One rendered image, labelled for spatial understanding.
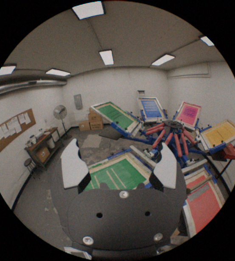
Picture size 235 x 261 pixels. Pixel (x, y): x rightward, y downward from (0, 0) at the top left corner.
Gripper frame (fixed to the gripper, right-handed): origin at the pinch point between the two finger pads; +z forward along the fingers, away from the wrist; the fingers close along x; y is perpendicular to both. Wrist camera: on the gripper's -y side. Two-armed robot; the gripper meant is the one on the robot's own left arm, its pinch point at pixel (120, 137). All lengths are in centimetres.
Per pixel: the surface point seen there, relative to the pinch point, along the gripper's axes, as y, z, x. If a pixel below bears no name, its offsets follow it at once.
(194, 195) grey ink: 62, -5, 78
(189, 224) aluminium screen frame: 61, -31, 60
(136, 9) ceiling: -136, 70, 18
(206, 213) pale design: 61, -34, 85
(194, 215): 63, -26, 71
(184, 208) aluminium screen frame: 61, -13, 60
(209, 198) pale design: 59, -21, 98
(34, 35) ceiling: -117, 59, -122
